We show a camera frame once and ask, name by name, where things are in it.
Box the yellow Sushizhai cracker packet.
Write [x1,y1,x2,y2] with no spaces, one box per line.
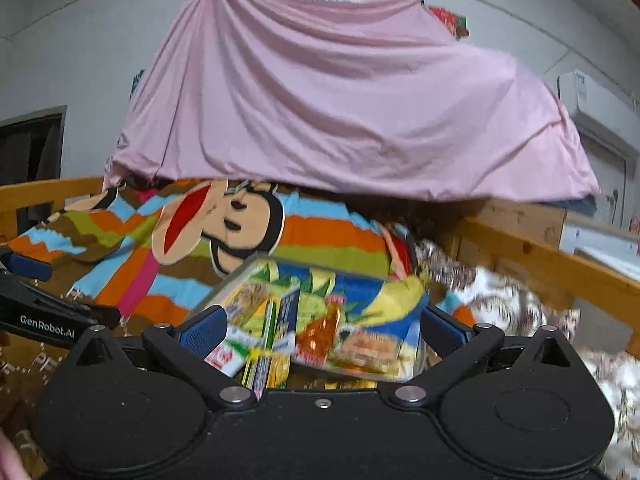
[242,349,291,399]

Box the white green bean snack bag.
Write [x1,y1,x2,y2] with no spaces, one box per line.
[204,325,262,377]

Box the blue Ca Se packet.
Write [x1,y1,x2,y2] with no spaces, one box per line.
[272,286,300,356]

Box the person's left hand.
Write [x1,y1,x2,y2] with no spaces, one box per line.
[0,431,30,480]

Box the floral white quilt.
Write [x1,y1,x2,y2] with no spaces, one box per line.
[416,240,639,479]

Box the tan snack packet in tray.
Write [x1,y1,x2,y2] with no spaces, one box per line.
[329,328,418,377]

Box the green marker pen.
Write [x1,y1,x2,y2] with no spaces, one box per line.
[262,297,280,350]

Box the colourful striped monkey blanket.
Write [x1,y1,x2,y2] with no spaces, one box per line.
[10,180,417,330]

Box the orange candy bag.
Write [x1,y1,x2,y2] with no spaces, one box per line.
[296,294,345,362]

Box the pink hanging bed sheet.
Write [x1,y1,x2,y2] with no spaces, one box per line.
[105,0,599,203]

